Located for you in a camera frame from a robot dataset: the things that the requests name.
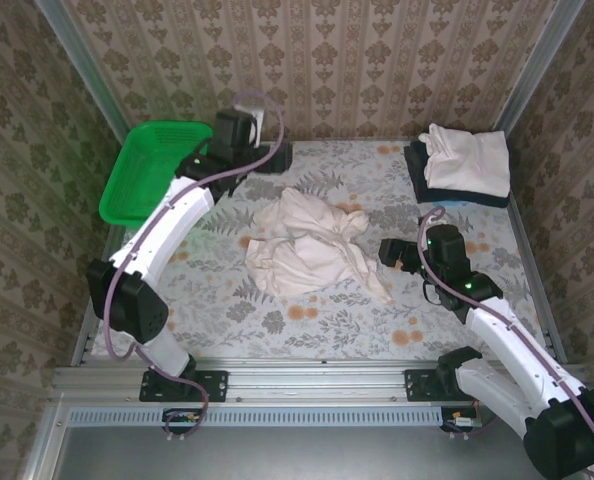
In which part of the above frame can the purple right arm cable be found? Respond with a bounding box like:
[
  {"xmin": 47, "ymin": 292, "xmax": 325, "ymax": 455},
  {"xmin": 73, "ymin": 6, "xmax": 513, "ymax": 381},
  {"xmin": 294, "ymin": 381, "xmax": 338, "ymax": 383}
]
[{"xmin": 416, "ymin": 205, "xmax": 594, "ymax": 476}]

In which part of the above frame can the grey metal panel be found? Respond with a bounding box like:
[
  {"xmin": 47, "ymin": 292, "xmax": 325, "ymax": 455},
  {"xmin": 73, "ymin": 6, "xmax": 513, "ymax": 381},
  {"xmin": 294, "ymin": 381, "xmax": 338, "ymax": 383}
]
[{"xmin": 51, "ymin": 424, "xmax": 543, "ymax": 480}]

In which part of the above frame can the black connector box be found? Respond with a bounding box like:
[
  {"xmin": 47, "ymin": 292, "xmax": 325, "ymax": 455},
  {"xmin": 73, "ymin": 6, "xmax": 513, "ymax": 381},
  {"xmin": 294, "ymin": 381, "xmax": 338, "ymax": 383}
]
[
  {"xmin": 161, "ymin": 407, "xmax": 204, "ymax": 435},
  {"xmin": 440, "ymin": 407, "xmax": 484, "ymax": 434}
]

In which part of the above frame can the floral tablecloth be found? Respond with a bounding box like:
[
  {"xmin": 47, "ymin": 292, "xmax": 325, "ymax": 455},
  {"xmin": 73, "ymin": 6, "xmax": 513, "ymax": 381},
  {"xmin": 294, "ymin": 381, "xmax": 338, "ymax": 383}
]
[{"xmin": 90, "ymin": 139, "xmax": 553, "ymax": 361}]

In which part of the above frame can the grey slotted cable duct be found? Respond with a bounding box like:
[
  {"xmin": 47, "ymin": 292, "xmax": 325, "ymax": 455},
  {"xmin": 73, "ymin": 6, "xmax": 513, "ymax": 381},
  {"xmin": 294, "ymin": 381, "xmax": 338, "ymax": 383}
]
[{"xmin": 66, "ymin": 405, "xmax": 451, "ymax": 429}]

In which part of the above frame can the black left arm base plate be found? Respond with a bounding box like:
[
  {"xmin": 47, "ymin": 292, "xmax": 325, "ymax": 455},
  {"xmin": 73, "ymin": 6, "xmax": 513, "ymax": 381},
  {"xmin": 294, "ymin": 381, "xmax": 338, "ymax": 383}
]
[{"xmin": 139, "ymin": 368, "xmax": 229, "ymax": 403}]

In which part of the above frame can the folded dark navy t-shirt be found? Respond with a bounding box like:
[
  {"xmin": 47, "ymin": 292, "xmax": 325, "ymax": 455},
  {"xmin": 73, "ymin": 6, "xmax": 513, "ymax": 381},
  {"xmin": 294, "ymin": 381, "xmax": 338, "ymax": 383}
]
[{"xmin": 403, "ymin": 139, "xmax": 511, "ymax": 209}]

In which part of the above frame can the aluminium frame post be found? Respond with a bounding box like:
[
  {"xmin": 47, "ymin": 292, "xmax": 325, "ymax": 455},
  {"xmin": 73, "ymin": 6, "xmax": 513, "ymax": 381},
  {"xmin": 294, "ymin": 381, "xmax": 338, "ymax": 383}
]
[
  {"xmin": 32, "ymin": 0, "xmax": 131, "ymax": 139},
  {"xmin": 494, "ymin": 0, "xmax": 589, "ymax": 139}
]

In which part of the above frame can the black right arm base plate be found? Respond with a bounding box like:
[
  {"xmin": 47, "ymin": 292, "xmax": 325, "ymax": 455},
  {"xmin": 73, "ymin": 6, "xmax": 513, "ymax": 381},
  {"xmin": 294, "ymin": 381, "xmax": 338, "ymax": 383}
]
[{"xmin": 404, "ymin": 368, "xmax": 498, "ymax": 403}]

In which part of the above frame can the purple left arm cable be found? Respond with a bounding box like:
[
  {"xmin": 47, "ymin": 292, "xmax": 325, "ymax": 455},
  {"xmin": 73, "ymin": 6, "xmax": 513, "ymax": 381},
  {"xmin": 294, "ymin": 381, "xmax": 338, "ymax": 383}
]
[{"xmin": 104, "ymin": 90, "xmax": 286, "ymax": 444}]

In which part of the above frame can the aluminium lower frame strut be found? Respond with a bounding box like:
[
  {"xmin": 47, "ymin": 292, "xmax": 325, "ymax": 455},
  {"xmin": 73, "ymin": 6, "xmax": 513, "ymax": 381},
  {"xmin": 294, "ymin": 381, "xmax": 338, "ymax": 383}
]
[{"xmin": 21, "ymin": 399, "xmax": 71, "ymax": 480}]

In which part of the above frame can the cream t-shirt with robot print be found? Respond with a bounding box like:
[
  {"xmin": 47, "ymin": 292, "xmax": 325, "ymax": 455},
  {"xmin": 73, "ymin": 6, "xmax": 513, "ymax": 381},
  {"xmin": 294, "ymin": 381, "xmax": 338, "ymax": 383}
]
[{"xmin": 245, "ymin": 185, "xmax": 396, "ymax": 305}]

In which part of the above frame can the green plastic basket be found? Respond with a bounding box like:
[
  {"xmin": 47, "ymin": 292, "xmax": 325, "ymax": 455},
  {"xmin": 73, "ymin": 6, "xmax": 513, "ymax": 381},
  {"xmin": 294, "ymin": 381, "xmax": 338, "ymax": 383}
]
[{"xmin": 99, "ymin": 119, "xmax": 214, "ymax": 229}]

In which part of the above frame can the aluminium mounting rail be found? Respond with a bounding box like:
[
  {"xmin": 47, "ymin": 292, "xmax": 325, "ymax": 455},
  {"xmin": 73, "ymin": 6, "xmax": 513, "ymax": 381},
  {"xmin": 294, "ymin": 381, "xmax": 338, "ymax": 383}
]
[{"xmin": 51, "ymin": 359, "xmax": 591, "ymax": 403}]

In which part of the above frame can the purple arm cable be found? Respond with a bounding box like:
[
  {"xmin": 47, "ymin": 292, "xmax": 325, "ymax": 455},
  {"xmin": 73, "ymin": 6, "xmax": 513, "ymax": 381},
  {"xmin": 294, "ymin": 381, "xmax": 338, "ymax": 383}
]
[
  {"xmin": 104, "ymin": 90, "xmax": 286, "ymax": 444},
  {"xmin": 416, "ymin": 205, "xmax": 594, "ymax": 476}
]

